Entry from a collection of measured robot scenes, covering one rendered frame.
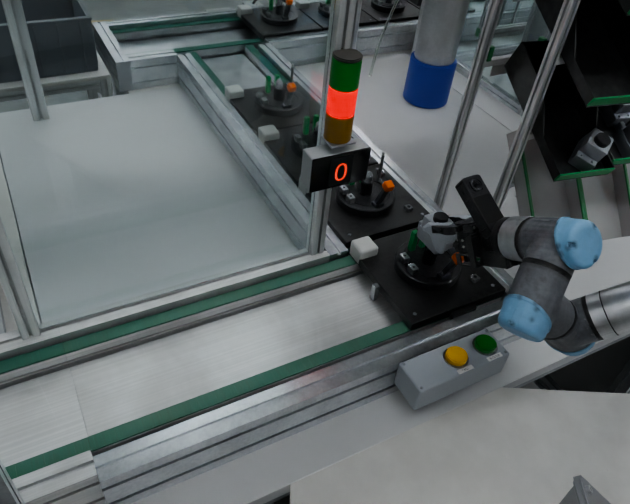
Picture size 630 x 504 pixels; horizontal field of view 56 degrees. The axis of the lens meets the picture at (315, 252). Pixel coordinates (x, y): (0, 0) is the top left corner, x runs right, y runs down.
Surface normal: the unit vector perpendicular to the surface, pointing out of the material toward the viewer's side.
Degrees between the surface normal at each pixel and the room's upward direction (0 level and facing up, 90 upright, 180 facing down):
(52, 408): 0
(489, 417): 0
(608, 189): 45
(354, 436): 0
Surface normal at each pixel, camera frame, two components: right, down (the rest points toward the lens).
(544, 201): 0.28, -0.06
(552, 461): 0.08, -0.74
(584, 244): 0.43, 0.08
